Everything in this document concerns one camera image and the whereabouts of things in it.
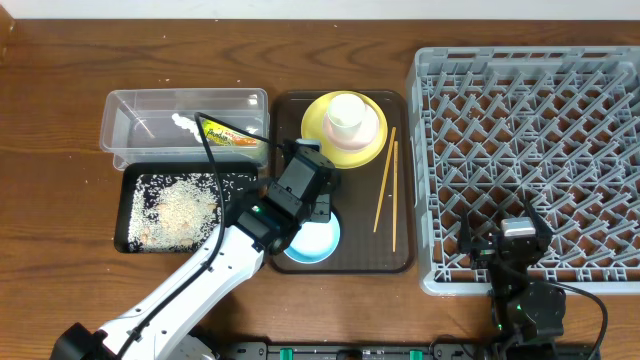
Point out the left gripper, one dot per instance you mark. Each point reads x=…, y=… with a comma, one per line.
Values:
x=325, y=205

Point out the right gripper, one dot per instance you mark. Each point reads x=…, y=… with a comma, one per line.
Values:
x=484, y=248

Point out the light blue bowl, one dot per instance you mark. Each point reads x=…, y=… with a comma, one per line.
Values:
x=315, y=242

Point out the green snack wrapper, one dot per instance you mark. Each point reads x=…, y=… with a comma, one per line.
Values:
x=220, y=135

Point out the white tissue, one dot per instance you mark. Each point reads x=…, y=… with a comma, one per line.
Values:
x=187, y=124

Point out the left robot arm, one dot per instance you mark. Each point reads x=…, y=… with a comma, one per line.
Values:
x=251, y=228

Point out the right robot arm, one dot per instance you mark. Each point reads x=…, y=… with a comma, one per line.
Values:
x=529, y=313

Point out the grey dishwasher rack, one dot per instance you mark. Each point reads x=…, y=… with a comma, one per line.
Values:
x=494, y=129

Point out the black waste tray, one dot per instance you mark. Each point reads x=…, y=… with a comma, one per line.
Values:
x=132, y=172

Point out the yellow plate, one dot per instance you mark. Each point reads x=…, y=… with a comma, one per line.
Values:
x=312, y=128

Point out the brown serving tray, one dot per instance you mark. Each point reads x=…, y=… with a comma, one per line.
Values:
x=360, y=251

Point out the white cup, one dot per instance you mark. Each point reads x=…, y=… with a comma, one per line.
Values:
x=345, y=113

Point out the pink bowl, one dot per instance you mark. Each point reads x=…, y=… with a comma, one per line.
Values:
x=364, y=135

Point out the left wooden chopstick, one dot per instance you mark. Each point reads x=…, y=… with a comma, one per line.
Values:
x=384, y=178

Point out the spilled rice pile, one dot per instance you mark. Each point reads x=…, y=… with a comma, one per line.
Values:
x=178, y=212

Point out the clear plastic bin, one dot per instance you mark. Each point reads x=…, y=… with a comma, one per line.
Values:
x=137, y=124

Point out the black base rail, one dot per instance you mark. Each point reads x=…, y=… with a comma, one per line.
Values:
x=441, y=349

